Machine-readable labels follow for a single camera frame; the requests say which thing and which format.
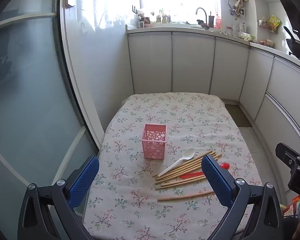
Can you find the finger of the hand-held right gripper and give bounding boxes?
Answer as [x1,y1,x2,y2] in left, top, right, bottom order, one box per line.
[275,142,300,172]

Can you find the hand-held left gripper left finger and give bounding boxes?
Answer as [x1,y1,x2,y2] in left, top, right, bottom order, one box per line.
[17,156,100,240]

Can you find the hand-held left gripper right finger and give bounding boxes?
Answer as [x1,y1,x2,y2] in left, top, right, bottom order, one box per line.
[201,154,285,240]

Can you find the red plastic spoon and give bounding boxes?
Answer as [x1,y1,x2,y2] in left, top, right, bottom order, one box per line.
[179,162,230,180]

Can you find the pile of wooden chopsticks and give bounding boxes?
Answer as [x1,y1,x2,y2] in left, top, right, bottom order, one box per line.
[154,150,223,190]

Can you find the white plastic spoon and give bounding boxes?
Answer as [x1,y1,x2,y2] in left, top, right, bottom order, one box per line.
[157,148,196,177]

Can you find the single wooden chopstick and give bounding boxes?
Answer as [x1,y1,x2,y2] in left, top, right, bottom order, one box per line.
[157,191,215,202]

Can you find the pink perforated utensil holder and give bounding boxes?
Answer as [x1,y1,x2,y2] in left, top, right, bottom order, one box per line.
[141,124,167,160]

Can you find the floral tablecloth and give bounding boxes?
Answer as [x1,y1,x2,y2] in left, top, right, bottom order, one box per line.
[82,92,263,240]

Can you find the frosted glass sliding door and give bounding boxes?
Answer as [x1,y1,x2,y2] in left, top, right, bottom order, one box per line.
[0,0,98,240]

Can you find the black wok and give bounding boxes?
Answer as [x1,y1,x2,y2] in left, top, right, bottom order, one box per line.
[283,26,300,57]

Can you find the white kitchen cabinets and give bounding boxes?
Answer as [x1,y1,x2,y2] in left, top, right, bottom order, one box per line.
[127,29,300,143]

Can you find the yellow snack packet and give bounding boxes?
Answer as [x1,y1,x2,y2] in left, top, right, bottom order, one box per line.
[268,15,281,28]

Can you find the white kitchen countertop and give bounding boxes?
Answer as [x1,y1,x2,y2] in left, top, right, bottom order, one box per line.
[126,25,300,67]

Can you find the metal kitchen faucet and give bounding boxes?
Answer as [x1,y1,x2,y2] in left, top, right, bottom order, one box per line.
[195,7,207,23]

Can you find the wire basket with items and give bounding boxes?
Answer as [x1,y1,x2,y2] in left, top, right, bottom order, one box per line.
[281,194,300,218]

